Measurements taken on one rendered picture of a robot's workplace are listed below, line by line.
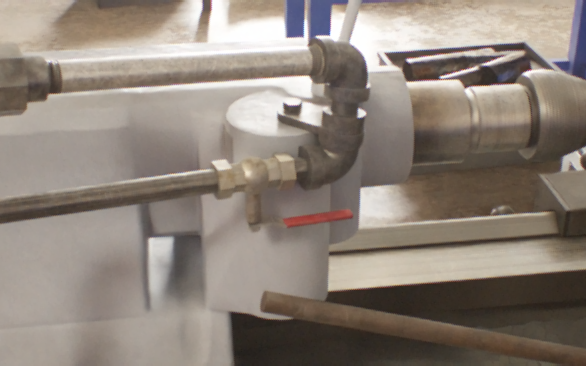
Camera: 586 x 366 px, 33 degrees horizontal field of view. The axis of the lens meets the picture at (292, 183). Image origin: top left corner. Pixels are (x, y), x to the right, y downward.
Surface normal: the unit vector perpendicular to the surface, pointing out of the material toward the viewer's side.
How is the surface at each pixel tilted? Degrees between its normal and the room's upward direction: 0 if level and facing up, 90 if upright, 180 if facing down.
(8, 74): 57
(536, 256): 0
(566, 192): 0
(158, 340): 62
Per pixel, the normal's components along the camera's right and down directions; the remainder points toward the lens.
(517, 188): 0.00, -0.87
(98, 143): 0.15, 0.36
